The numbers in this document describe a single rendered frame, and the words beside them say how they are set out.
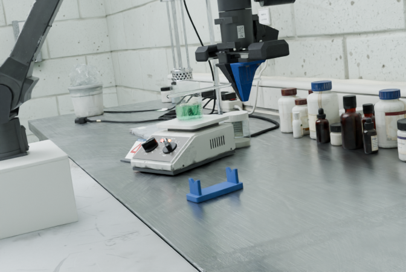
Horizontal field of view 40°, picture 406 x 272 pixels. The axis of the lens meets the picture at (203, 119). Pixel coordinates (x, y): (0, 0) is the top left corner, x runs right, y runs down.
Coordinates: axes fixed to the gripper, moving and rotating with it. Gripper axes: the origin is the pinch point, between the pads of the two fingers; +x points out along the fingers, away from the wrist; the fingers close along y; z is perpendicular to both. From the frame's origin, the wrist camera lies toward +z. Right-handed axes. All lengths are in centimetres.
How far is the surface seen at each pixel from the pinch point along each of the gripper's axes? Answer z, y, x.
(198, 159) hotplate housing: 1.4, 18.1, 16.4
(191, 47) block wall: 76, 120, -1
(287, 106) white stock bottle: 35.3, 25.6, 12.0
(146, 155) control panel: -6.4, 25.5, 14.7
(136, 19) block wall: 92, 191, -17
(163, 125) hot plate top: -0.1, 27.5, 9.8
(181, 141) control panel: -1.1, 19.7, 12.4
